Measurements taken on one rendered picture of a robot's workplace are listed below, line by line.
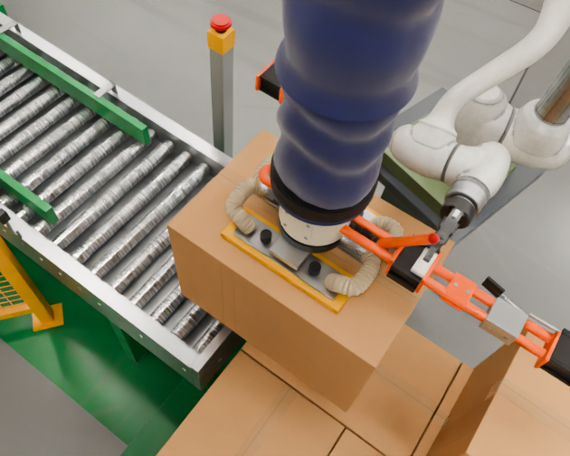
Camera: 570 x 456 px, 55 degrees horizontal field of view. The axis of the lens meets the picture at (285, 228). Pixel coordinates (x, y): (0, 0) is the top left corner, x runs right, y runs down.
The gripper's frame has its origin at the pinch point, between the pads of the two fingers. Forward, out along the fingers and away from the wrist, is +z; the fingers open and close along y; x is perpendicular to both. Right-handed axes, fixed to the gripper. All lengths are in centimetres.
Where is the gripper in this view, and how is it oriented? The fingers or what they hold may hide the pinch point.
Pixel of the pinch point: (420, 268)
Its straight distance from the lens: 121.3
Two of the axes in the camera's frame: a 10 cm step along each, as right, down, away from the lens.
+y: -0.9, 5.2, 8.5
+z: -5.8, 6.7, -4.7
